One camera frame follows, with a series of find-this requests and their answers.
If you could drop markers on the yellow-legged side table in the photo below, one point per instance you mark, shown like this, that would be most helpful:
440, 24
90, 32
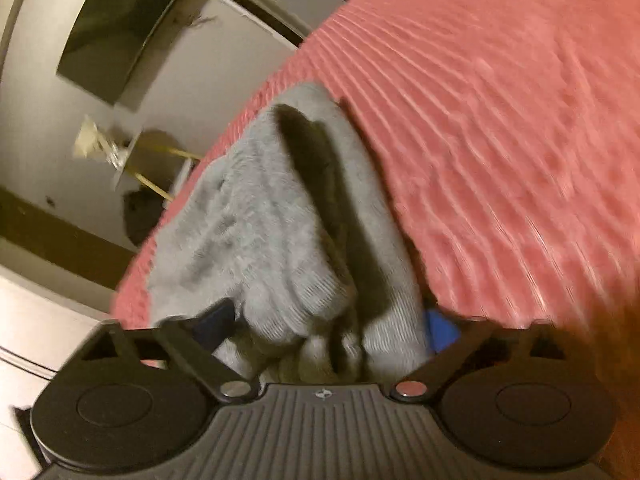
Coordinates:
170, 151

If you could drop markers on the pink ribbed blanket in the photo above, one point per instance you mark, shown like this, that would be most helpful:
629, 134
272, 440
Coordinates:
475, 135

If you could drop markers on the grey pants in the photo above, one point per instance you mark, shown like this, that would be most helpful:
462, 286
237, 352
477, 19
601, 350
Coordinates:
260, 210

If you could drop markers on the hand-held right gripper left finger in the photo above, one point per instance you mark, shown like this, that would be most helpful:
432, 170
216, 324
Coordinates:
220, 318

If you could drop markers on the wall television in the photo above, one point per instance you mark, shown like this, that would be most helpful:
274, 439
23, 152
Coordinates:
115, 35

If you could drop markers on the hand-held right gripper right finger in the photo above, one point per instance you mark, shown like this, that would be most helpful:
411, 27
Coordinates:
443, 331

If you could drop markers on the white wardrobe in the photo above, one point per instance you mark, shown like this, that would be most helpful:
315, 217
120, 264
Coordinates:
30, 320

